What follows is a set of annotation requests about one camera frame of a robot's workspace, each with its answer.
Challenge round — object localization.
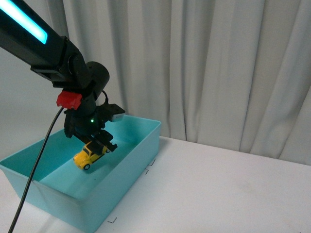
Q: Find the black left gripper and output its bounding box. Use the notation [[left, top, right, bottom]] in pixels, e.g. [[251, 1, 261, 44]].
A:
[[64, 103, 118, 155]]

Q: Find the yellow beetle toy car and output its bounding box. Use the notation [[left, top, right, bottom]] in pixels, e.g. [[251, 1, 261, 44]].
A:
[[73, 147, 110, 170]]

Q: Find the turquoise plastic storage bin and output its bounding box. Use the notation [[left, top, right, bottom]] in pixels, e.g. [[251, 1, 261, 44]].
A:
[[0, 115, 161, 233]]

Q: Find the grey pleated curtain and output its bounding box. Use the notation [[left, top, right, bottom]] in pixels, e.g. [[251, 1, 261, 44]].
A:
[[0, 0, 311, 166]]

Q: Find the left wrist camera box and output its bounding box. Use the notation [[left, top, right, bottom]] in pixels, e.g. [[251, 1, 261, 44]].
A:
[[104, 104, 125, 122]]

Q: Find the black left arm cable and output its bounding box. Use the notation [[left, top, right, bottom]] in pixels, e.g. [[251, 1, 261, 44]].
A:
[[8, 107, 66, 233]]

